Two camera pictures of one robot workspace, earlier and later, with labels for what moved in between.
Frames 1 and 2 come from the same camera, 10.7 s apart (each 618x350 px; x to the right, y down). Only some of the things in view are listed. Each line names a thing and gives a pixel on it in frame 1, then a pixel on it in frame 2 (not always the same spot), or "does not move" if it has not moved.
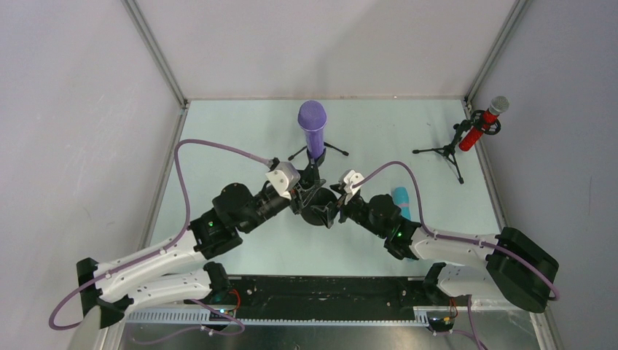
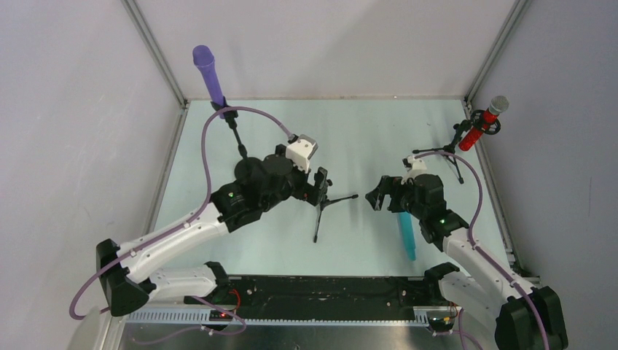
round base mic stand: x=315 y=195 -> x=248 y=169
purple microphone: x=313 y=117 -> x=205 y=57
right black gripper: x=344 y=209 -> x=389 y=194
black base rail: x=330 y=300 does not move
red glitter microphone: x=499 y=106 does not move
